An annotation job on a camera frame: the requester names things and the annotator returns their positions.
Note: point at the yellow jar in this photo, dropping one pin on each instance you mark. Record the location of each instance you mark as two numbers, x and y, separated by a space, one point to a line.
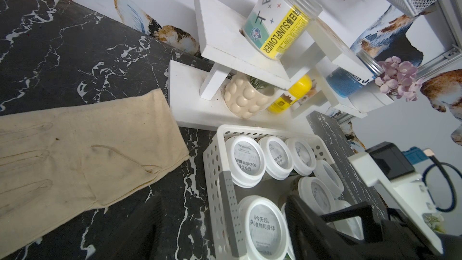
292 95

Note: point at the woven pot green plant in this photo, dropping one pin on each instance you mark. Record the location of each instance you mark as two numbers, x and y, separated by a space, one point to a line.
246 96

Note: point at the yogurt cup back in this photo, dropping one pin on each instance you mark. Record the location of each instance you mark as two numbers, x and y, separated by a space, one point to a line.
246 161
278 158
303 157
264 229

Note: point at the pink flower pot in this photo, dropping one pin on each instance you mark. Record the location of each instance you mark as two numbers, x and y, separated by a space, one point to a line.
399 79

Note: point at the white plastic basket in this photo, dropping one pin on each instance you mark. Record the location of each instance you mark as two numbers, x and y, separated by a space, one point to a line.
224 196

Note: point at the blue white can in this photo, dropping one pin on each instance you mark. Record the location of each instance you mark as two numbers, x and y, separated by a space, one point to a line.
345 83

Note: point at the white tiered shelf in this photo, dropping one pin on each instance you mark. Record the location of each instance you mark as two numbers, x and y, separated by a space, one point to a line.
196 97

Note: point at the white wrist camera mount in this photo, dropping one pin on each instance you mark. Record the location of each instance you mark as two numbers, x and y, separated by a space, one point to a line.
385 166

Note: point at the beige work glove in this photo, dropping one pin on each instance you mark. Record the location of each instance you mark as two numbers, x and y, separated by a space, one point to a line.
58 163

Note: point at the green yellow tin can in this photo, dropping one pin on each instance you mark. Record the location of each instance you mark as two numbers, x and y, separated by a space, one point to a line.
274 25

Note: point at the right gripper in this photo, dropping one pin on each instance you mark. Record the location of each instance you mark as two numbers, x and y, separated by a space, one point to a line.
400 239

